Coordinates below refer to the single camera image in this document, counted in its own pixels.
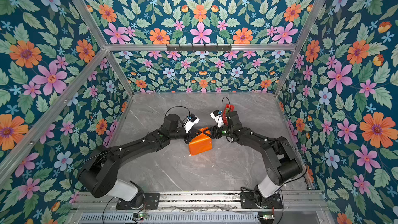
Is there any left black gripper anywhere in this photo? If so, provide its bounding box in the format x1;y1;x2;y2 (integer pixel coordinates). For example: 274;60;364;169
169;127;204;144

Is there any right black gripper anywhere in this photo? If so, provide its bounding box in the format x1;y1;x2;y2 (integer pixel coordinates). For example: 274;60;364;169
204;123;234;140

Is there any yellow orange wrapping paper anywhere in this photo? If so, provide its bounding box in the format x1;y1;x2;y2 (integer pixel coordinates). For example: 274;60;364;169
188;128;212;156

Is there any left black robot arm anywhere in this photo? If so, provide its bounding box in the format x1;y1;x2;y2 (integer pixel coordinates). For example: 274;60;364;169
77;114;201;209

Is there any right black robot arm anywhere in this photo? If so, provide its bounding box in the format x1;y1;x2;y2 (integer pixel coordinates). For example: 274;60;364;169
209;111;303;208

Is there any red tape dispenser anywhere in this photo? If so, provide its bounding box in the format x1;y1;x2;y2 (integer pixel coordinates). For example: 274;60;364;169
222;104;235;125

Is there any right small circuit board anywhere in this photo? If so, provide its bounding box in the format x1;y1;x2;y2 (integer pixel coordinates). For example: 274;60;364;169
258;214;275;224

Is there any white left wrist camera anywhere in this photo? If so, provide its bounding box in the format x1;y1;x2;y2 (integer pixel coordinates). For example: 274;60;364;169
184;114;200;133

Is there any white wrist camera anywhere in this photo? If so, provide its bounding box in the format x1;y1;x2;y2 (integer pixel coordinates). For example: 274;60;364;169
184;114;200;133
210;110;223;128

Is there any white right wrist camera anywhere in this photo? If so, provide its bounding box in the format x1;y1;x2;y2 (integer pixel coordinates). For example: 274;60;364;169
210;110;223;128

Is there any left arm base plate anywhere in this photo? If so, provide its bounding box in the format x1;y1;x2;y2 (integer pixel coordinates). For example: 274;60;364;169
116;193;160;211

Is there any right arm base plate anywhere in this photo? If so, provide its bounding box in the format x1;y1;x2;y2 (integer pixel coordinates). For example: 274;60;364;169
240;187;284;209

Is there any black hook rail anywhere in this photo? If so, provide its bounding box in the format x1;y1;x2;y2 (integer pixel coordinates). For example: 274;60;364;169
166;44;232;52

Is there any white slotted cable duct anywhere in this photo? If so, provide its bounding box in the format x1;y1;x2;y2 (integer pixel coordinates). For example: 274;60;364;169
78;212;259;224

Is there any aluminium mounting rail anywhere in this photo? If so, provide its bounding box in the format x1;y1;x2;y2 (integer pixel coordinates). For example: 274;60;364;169
72;190;329;213

